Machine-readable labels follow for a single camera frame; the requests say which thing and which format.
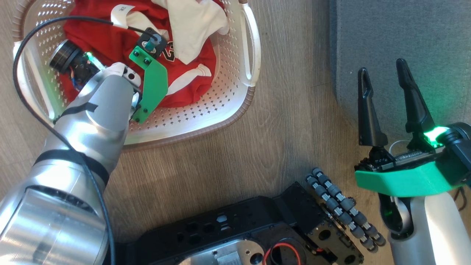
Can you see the left gripper green bracket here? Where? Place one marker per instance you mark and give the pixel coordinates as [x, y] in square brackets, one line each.
[152, 82]

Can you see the right gripper green bracket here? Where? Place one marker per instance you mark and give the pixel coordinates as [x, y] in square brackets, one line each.
[404, 180]

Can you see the red jersey garment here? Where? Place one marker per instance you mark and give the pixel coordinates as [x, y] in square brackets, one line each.
[110, 40]

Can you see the white cloth garment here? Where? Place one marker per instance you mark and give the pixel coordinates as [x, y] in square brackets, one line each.
[191, 29]

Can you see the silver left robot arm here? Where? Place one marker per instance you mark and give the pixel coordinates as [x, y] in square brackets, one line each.
[92, 117]

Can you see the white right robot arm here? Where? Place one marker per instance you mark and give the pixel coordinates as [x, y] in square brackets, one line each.
[441, 228]

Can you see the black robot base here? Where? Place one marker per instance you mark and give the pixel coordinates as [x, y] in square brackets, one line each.
[239, 217]

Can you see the white perforated plastic laundry basket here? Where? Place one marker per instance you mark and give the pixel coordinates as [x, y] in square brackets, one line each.
[220, 103]

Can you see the grey roller omni wheel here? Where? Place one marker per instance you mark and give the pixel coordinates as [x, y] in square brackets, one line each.
[342, 209]

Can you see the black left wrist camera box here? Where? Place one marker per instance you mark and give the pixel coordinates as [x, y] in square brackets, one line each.
[154, 44]

